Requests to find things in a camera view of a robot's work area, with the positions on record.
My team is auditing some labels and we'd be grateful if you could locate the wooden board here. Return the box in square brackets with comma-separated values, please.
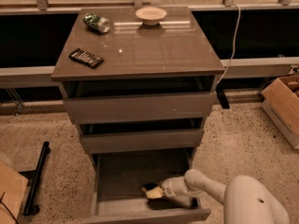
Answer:
[0, 161, 28, 224]

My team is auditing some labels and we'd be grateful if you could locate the grey drawer cabinet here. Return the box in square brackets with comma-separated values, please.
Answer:
[50, 6, 225, 163]

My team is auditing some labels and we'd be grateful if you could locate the grey middle drawer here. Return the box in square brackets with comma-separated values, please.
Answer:
[79, 118, 204, 154]

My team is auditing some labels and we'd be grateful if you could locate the black chocolate bar packet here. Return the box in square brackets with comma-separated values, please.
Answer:
[68, 49, 104, 69]

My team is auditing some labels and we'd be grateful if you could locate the black metal bar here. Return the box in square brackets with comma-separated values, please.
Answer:
[23, 141, 50, 216]

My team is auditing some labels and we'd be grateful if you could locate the green and yellow sponge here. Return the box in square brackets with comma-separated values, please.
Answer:
[142, 183, 158, 192]

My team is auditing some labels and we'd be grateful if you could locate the grey bottom drawer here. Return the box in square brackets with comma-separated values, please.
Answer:
[82, 148, 210, 224]

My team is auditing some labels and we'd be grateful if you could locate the grey drawer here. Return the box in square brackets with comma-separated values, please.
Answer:
[82, 148, 210, 224]
[79, 118, 204, 154]
[64, 77, 216, 124]

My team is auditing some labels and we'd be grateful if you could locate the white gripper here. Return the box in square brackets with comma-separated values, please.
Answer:
[146, 176, 192, 200]

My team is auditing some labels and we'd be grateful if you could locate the white cable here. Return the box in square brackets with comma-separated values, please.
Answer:
[216, 3, 242, 86]

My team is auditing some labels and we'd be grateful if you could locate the grey top drawer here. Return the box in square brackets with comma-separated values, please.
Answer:
[64, 77, 216, 124]

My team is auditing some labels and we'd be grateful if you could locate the white bowl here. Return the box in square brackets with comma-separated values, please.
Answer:
[135, 7, 167, 25]

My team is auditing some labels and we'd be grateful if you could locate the green soda can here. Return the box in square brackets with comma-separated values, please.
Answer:
[83, 13, 110, 34]

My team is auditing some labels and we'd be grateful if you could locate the brown cardboard box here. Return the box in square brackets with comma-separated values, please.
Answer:
[262, 75, 299, 149]

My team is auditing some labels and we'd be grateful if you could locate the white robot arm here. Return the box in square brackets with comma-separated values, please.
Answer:
[142, 169, 290, 224]

